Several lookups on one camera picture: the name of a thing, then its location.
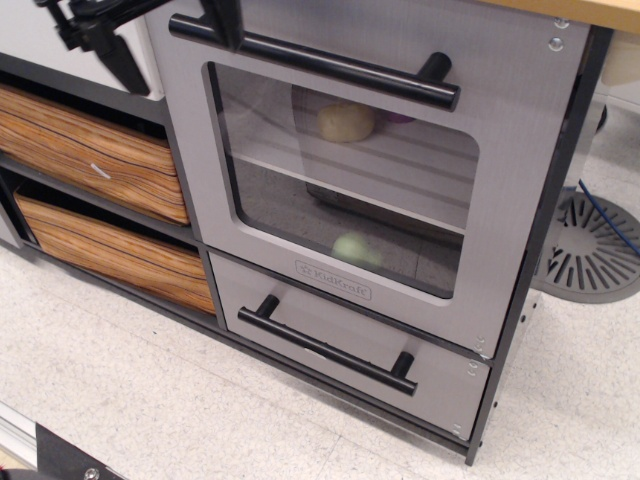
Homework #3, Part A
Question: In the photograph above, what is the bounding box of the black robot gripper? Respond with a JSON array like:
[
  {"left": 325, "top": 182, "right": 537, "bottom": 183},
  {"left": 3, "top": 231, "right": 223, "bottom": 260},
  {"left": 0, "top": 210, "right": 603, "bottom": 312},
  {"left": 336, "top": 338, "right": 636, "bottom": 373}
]
[{"left": 34, "top": 0, "right": 243, "bottom": 95}]

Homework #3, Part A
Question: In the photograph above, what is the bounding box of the grey toy oven door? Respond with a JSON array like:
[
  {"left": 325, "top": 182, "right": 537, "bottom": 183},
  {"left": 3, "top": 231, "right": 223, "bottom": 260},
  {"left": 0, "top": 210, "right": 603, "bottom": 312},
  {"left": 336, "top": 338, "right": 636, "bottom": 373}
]
[{"left": 147, "top": 1, "right": 590, "bottom": 358}]

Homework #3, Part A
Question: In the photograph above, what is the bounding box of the black oven door handle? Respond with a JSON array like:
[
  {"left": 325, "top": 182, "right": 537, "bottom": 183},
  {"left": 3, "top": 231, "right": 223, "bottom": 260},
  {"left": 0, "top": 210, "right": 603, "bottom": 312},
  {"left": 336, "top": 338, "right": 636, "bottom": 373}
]
[{"left": 168, "top": 12, "right": 460, "bottom": 111}]

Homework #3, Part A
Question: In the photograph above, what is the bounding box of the grey oven rack shelf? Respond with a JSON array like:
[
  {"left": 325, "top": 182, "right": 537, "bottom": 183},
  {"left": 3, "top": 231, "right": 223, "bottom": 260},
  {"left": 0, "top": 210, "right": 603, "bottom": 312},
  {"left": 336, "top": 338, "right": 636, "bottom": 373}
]
[{"left": 229, "top": 112, "right": 479, "bottom": 233}]

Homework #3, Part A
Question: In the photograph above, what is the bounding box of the grey lower oven drawer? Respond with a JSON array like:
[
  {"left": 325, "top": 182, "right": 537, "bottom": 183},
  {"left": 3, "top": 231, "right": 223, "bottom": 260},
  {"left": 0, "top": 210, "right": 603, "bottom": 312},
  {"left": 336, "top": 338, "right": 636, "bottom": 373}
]
[{"left": 210, "top": 254, "right": 489, "bottom": 440}]

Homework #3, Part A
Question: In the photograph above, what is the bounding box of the upper wood grain bin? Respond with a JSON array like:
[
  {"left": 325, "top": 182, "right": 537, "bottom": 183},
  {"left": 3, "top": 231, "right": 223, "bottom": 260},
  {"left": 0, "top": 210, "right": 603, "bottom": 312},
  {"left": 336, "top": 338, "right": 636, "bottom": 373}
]
[{"left": 1, "top": 85, "right": 190, "bottom": 226}]

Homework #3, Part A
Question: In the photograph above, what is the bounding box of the wood grain bin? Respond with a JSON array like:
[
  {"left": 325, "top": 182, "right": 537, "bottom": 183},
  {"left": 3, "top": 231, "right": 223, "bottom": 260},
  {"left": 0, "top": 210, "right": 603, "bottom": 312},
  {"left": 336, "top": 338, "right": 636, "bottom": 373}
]
[
  {"left": 1, "top": 85, "right": 190, "bottom": 226},
  {"left": 13, "top": 181, "right": 215, "bottom": 315}
]

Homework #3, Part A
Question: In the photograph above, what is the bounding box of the beige toy potato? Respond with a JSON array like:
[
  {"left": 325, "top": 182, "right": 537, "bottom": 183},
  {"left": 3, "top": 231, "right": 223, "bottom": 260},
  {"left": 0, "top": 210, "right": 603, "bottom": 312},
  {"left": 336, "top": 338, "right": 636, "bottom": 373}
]
[{"left": 317, "top": 103, "right": 376, "bottom": 143}]

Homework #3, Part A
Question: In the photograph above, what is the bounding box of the lower wood grain bin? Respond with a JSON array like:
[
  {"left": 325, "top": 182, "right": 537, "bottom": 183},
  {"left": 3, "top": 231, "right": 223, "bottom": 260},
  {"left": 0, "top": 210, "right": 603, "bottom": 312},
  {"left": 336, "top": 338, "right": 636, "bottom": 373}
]
[{"left": 13, "top": 181, "right": 215, "bottom": 315}]

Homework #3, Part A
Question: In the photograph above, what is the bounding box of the purple toy item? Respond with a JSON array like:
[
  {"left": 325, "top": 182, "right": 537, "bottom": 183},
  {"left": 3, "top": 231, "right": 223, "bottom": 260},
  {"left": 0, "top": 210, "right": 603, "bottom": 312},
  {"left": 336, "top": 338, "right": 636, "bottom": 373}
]
[{"left": 385, "top": 112, "right": 414, "bottom": 124}]

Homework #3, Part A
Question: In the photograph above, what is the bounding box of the green toy pear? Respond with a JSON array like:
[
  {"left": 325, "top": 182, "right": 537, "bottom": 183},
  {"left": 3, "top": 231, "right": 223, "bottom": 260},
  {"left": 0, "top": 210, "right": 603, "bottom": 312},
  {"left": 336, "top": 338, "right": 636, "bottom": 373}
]
[{"left": 331, "top": 232, "right": 382, "bottom": 268}]

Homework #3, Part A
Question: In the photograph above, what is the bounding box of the wooden countertop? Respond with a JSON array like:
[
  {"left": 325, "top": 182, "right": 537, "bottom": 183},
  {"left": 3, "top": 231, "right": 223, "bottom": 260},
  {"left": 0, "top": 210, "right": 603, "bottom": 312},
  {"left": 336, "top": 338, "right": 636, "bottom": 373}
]
[{"left": 496, "top": 0, "right": 639, "bottom": 34}]

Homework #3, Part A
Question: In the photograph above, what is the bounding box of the grey round slotted base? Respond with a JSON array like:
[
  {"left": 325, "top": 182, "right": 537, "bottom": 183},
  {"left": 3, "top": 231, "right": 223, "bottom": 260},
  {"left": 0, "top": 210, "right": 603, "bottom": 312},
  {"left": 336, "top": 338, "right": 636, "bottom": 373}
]
[{"left": 533, "top": 191, "right": 639, "bottom": 304}]

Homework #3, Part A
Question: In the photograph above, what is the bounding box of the black drawer handle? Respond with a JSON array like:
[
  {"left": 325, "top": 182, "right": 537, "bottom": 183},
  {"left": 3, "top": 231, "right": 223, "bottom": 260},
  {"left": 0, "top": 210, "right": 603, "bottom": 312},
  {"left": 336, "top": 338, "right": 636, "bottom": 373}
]
[{"left": 237, "top": 294, "right": 418, "bottom": 397}]

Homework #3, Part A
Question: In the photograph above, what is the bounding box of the aluminium rail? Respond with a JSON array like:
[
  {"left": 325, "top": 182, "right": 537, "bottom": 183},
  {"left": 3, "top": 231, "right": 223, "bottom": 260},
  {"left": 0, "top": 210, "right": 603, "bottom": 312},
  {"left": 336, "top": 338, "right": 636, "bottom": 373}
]
[{"left": 1, "top": 402, "right": 38, "bottom": 470}]

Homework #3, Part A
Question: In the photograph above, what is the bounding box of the black base plate with screw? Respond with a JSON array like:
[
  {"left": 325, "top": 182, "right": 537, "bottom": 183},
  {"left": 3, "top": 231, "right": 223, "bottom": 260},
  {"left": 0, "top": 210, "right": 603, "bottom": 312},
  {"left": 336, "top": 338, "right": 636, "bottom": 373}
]
[{"left": 35, "top": 423, "right": 124, "bottom": 480}]

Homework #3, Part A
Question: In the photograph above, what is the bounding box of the black toy kitchen frame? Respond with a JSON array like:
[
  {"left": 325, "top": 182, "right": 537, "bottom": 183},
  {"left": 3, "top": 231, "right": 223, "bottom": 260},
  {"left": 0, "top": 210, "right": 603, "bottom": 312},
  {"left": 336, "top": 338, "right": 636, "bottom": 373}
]
[{"left": 0, "top": 22, "right": 615, "bottom": 467}]

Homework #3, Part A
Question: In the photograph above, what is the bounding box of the blue cable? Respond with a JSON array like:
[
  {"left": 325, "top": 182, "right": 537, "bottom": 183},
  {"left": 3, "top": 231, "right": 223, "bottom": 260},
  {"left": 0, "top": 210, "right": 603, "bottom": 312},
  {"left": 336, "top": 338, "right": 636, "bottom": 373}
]
[{"left": 577, "top": 178, "right": 640, "bottom": 256}]

